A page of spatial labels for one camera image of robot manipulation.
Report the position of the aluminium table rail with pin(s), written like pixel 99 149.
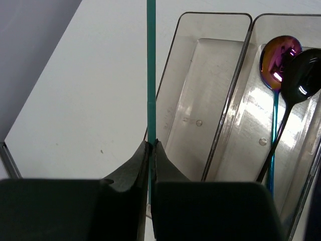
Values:
pixel 9 163

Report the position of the black spoon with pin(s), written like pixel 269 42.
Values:
pixel 301 81

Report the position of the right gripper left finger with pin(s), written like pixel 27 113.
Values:
pixel 110 208

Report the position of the gold spoon purple handle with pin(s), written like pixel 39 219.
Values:
pixel 274 59

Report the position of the teal chopstick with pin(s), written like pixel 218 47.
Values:
pixel 151 70

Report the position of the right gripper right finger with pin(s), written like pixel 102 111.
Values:
pixel 186 210

